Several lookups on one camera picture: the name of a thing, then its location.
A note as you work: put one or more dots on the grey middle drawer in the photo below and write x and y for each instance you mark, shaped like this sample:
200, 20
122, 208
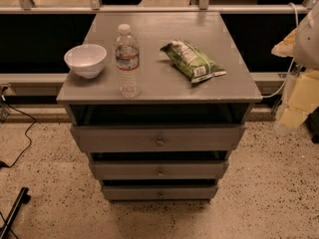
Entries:
144, 170

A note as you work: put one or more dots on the metal railing frame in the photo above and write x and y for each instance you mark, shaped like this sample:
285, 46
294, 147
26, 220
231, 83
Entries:
159, 8

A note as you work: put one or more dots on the clear plastic water bottle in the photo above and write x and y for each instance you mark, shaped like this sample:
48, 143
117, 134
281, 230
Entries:
127, 59

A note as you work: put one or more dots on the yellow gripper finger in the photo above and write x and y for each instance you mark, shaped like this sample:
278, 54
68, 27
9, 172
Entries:
285, 48
287, 120

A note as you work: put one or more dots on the green snack bag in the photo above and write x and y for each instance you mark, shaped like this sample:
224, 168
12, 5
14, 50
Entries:
192, 61

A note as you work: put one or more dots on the white ribbed gripper body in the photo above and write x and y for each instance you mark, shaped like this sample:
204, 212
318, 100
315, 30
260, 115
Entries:
308, 43

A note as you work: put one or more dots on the black stand leg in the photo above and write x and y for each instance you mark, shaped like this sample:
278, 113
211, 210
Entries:
22, 198

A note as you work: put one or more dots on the white bowl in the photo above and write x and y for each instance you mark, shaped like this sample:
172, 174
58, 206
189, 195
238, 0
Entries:
86, 60

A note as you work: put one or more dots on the grey bottom drawer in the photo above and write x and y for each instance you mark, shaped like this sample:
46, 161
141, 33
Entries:
126, 193

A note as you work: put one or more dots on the grey top drawer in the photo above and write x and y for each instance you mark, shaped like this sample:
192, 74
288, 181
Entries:
157, 138

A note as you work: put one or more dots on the grey drawer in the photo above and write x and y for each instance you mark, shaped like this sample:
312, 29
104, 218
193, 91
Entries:
157, 138
144, 170
126, 193

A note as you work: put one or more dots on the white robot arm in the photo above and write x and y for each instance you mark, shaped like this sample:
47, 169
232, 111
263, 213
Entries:
306, 49

